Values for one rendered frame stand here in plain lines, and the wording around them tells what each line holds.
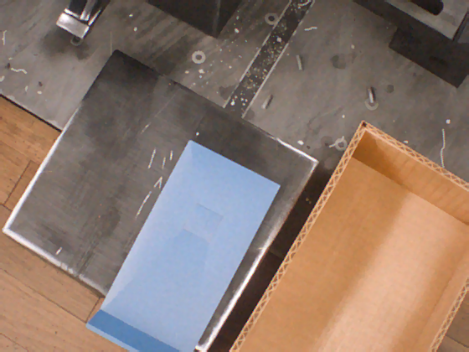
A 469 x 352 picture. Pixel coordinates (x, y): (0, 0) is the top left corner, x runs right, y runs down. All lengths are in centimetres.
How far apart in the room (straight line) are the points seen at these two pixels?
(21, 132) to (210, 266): 18
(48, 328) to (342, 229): 22
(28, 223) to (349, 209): 23
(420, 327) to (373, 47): 22
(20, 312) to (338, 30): 32
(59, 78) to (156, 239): 15
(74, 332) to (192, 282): 10
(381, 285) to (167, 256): 15
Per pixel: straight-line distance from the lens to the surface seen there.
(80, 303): 71
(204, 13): 73
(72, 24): 68
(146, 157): 71
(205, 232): 69
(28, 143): 74
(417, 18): 71
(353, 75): 76
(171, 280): 69
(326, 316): 71
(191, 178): 70
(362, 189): 73
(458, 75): 76
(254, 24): 77
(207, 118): 72
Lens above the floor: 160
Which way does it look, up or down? 75 degrees down
